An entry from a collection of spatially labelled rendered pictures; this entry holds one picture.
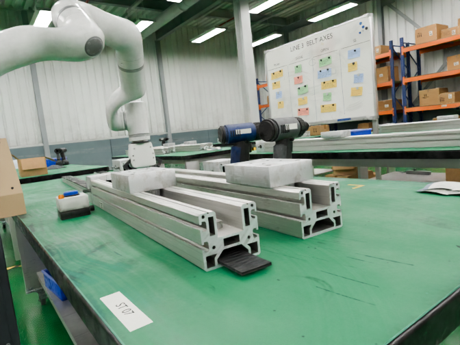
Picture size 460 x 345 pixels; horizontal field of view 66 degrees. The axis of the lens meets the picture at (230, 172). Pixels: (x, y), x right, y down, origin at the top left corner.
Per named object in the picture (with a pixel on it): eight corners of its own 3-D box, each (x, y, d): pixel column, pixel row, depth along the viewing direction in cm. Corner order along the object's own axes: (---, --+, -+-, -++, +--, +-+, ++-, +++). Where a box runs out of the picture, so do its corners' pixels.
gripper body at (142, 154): (148, 138, 150) (152, 164, 151) (124, 141, 145) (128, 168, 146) (155, 137, 144) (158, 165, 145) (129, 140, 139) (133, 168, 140)
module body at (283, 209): (148, 194, 129) (146, 172, 128) (174, 189, 134) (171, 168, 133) (302, 239, 61) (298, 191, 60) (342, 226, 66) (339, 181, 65)
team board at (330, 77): (266, 202, 465) (252, 50, 443) (293, 196, 494) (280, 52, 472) (370, 218, 344) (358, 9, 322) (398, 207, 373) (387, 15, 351)
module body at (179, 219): (94, 205, 119) (90, 180, 118) (124, 199, 124) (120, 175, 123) (205, 272, 51) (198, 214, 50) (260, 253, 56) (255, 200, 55)
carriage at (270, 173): (227, 194, 79) (224, 164, 79) (265, 186, 85) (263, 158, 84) (272, 202, 66) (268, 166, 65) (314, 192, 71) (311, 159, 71)
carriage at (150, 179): (113, 198, 91) (109, 172, 90) (155, 191, 97) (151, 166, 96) (131, 206, 77) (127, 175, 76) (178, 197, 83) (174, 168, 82)
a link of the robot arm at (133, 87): (96, 72, 117) (109, 137, 141) (145, 69, 122) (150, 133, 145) (95, 56, 123) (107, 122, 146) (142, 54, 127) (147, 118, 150)
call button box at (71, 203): (57, 216, 106) (54, 195, 105) (92, 209, 111) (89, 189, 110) (61, 220, 99) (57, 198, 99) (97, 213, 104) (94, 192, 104)
